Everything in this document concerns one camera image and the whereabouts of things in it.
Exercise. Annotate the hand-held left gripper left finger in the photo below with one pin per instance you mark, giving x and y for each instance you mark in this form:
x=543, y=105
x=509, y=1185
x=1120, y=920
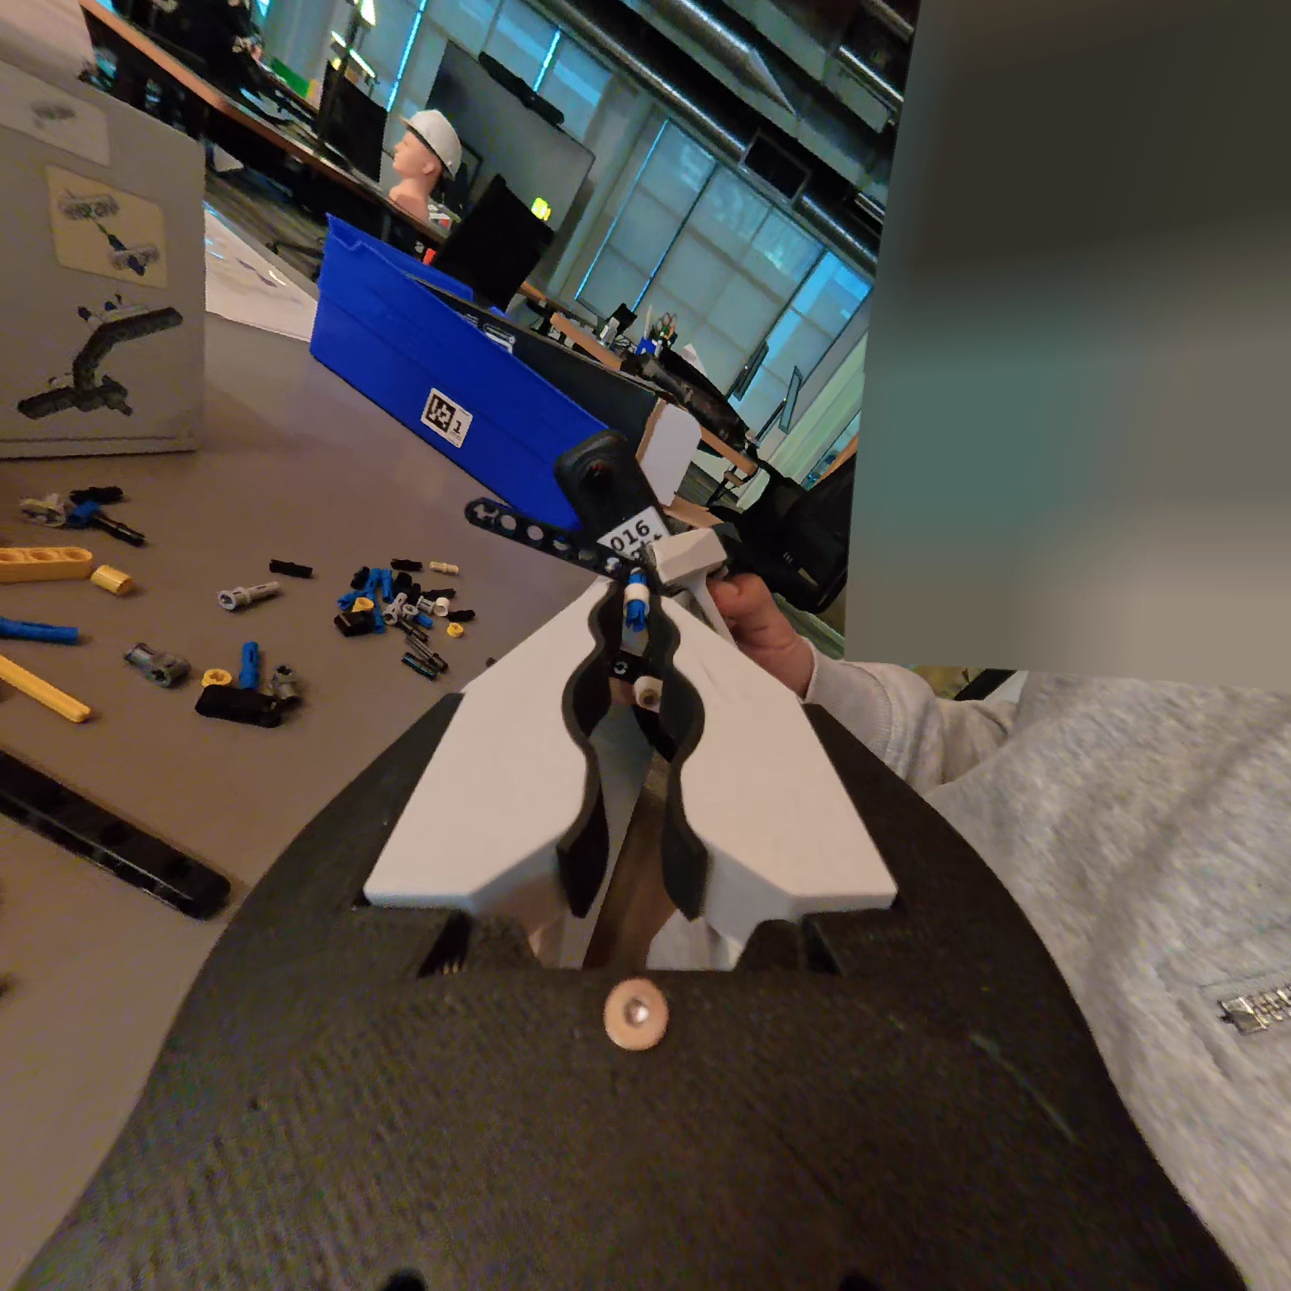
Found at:
x=483, y=796

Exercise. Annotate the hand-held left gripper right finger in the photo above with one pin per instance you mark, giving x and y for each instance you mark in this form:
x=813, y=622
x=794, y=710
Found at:
x=785, y=806

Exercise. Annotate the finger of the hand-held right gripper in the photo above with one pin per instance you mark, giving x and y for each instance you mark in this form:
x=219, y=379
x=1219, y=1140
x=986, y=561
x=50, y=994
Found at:
x=712, y=610
x=689, y=560

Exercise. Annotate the blue lego pin white bush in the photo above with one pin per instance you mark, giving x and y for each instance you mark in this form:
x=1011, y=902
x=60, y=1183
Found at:
x=635, y=599

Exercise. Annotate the pile of small lego pieces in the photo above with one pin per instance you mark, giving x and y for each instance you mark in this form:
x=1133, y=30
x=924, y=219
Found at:
x=398, y=605

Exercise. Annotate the small grey lego connector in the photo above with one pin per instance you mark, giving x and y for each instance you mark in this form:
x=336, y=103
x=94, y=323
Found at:
x=283, y=685

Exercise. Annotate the black lego connector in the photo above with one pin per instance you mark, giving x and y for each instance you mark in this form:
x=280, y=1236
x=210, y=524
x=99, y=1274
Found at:
x=236, y=704

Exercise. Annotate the black lego pin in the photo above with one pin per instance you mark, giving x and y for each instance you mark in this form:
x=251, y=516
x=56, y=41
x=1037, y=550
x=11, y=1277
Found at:
x=289, y=567

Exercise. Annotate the grey lego axle pin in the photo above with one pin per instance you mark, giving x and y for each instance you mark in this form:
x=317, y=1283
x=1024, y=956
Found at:
x=246, y=595

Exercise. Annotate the dark grey lego connector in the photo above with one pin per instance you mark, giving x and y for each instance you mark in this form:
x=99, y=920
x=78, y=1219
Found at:
x=156, y=665

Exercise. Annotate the long black lego beam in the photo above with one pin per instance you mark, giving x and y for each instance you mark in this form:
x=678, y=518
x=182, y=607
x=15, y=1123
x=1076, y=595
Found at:
x=110, y=836

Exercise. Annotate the yellow lego tube connector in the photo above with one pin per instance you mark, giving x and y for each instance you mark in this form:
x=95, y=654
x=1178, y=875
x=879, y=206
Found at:
x=112, y=578

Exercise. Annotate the lego instruction booklet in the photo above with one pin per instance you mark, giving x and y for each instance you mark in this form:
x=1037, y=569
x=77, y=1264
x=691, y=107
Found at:
x=171, y=402

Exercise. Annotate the thin yellow Lego axle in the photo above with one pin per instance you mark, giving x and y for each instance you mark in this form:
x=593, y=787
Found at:
x=45, y=689

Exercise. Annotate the blue lego axle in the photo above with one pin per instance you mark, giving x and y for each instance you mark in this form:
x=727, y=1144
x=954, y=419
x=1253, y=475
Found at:
x=35, y=631

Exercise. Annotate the black blue lego assembly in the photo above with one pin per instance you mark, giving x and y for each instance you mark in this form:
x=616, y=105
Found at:
x=90, y=513

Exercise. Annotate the yellow lego beam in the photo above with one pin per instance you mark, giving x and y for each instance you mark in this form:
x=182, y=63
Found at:
x=39, y=561

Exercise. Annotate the person's right hand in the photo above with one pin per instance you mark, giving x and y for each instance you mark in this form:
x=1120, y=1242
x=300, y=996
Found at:
x=766, y=629

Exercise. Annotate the black office chair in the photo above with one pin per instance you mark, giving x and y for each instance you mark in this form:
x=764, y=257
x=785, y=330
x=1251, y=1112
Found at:
x=796, y=533

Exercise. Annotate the blue plastic bin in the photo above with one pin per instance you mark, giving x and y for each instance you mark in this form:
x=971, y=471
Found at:
x=402, y=342

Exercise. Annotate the black monitor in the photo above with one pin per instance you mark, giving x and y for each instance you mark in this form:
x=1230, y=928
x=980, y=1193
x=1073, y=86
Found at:
x=494, y=246

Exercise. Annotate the grey zip hoodie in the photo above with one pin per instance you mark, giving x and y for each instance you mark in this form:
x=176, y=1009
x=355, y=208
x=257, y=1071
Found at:
x=1159, y=856

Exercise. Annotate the mannequin head with helmet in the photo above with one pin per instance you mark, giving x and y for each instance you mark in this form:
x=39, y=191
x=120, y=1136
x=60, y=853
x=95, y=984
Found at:
x=422, y=150

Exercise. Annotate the white paper sheet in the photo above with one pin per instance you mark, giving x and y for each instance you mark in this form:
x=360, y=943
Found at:
x=251, y=281

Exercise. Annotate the long background desk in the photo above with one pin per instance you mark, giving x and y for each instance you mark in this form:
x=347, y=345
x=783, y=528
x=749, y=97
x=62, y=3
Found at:
x=251, y=116

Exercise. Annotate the white box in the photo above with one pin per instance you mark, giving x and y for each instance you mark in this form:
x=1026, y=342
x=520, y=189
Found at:
x=39, y=39

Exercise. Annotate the large wall display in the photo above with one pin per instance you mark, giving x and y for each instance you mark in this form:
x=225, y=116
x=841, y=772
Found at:
x=524, y=161

